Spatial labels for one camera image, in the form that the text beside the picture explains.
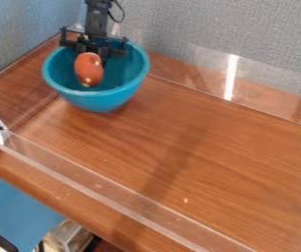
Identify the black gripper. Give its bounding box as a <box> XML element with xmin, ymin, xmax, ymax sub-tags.
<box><xmin>58</xmin><ymin>27</ymin><xmax>128</xmax><ymax>66</ymax></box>

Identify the brown and white toy mushroom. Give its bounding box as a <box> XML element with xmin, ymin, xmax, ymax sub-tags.
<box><xmin>74</xmin><ymin>52</ymin><xmax>104</xmax><ymax>88</ymax></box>

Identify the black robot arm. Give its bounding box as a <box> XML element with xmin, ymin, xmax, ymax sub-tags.
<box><xmin>58</xmin><ymin>0</ymin><xmax>128</xmax><ymax>65</ymax></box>

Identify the blue bowl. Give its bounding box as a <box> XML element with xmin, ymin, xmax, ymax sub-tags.
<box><xmin>41</xmin><ymin>40</ymin><xmax>151</xmax><ymax>113</ymax></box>

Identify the clear acrylic barrier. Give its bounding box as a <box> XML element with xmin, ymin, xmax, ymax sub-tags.
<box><xmin>0</xmin><ymin>39</ymin><xmax>301</xmax><ymax>252</ymax></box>

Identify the grey metal object under table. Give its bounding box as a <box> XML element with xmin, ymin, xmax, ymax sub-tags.
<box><xmin>33</xmin><ymin>220</ymin><xmax>93</xmax><ymax>252</ymax></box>

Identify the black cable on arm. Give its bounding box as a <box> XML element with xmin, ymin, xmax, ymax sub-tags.
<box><xmin>108</xmin><ymin>0</ymin><xmax>126</xmax><ymax>25</ymax></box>

